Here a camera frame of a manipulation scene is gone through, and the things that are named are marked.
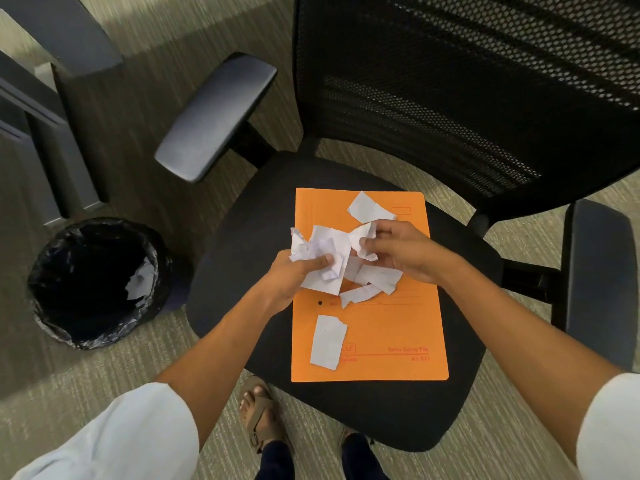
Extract person's right hand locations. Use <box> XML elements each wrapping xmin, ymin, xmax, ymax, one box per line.
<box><xmin>359</xmin><ymin>220</ymin><xmax>454</xmax><ymax>286</ymax></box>

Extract person's left hand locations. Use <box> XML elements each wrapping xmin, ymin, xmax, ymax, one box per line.
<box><xmin>259</xmin><ymin>250</ymin><xmax>335</xmax><ymax>316</ymax></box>

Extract small torn white paper scrap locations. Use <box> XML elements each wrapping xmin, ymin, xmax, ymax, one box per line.
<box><xmin>348</xmin><ymin>222</ymin><xmax>379</xmax><ymax>262</ymax></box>

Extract white paper wad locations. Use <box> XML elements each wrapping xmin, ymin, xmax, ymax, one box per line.
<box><xmin>289</xmin><ymin>225</ymin><xmax>353</xmax><ymax>296</ymax></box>

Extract person's right forearm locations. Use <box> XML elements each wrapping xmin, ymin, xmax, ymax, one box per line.
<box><xmin>439</xmin><ymin>259</ymin><xmax>629</xmax><ymax>466</ymax></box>

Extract person's left forearm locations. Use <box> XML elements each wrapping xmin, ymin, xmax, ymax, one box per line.
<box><xmin>154</xmin><ymin>287</ymin><xmax>282</xmax><ymax>451</ymax></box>

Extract slanted white paper piece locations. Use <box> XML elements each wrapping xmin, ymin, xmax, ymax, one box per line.
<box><xmin>346</xmin><ymin>191</ymin><xmax>398</xmax><ymax>224</ymax></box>

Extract wide creased white paper piece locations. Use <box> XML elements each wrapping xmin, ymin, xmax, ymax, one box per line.
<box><xmin>354</xmin><ymin>264</ymin><xmax>404</xmax><ymax>296</ymax></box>

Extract narrow white paper strip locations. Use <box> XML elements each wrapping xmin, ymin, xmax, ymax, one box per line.
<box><xmin>339</xmin><ymin>284</ymin><xmax>384</xmax><ymax>309</ymax></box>

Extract tall white paper piece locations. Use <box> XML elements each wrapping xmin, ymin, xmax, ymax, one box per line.
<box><xmin>309</xmin><ymin>315</ymin><xmax>349</xmax><ymax>371</ymax></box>

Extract black chair seat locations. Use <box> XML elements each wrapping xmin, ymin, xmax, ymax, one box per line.
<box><xmin>186</xmin><ymin>151</ymin><xmax>504</xmax><ymax>453</ymax></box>

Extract orange paper folder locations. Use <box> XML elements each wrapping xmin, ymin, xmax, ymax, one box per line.
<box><xmin>290</xmin><ymin>188</ymin><xmax>450</xmax><ymax>383</ymax></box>

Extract person's left foot in sandal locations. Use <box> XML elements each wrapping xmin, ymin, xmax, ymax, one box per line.
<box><xmin>238</xmin><ymin>376</ymin><xmax>294</xmax><ymax>454</ymax></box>

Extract black mesh chair backrest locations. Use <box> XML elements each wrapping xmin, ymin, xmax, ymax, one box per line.
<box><xmin>291</xmin><ymin>0</ymin><xmax>640</xmax><ymax>226</ymax></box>

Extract white paper in bin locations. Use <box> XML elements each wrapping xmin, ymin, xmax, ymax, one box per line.
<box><xmin>124</xmin><ymin>261</ymin><xmax>156</xmax><ymax>301</ymax></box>

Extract black chair armrest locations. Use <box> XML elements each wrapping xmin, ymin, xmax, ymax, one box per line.
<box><xmin>153</xmin><ymin>52</ymin><xmax>279</xmax><ymax>184</ymax></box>
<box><xmin>501</xmin><ymin>198</ymin><xmax>640</xmax><ymax>371</ymax></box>

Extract person's dark right trouser leg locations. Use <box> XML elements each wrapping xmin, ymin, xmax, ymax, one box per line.
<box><xmin>340</xmin><ymin>434</ymin><xmax>392</xmax><ymax>480</ymax></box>

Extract person's dark trouser leg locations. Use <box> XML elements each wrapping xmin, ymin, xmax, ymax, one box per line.
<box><xmin>254</xmin><ymin>440</ymin><xmax>297</xmax><ymax>480</ymax></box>
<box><xmin>340</xmin><ymin>434</ymin><xmax>392</xmax><ymax>480</ymax></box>

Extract person's dark left trouser leg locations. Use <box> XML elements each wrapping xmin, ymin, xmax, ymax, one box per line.
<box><xmin>254</xmin><ymin>440</ymin><xmax>297</xmax><ymax>480</ymax></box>

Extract bin with black bag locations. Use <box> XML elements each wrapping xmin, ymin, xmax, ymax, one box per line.
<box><xmin>27</xmin><ymin>217</ymin><xmax>174</xmax><ymax>351</ymax></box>

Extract person's white left sleeve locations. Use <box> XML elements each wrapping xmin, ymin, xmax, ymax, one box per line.
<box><xmin>10</xmin><ymin>382</ymin><xmax>201</xmax><ymax>480</ymax></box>

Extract person's white sleeve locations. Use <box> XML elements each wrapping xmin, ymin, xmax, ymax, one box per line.
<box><xmin>10</xmin><ymin>382</ymin><xmax>201</xmax><ymax>480</ymax></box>
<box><xmin>575</xmin><ymin>372</ymin><xmax>640</xmax><ymax>480</ymax></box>

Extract grey drawer cabinet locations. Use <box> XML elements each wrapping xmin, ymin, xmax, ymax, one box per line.
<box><xmin>0</xmin><ymin>49</ymin><xmax>110</xmax><ymax>228</ymax></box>

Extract person's white right sleeve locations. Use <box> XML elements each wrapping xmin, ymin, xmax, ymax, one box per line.
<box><xmin>575</xmin><ymin>372</ymin><xmax>640</xmax><ymax>480</ymax></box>

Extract grey desk top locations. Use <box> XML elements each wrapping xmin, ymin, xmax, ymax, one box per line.
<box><xmin>0</xmin><ymin>0</ymin><xmax>124</xmax><ymax>78</ymax></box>

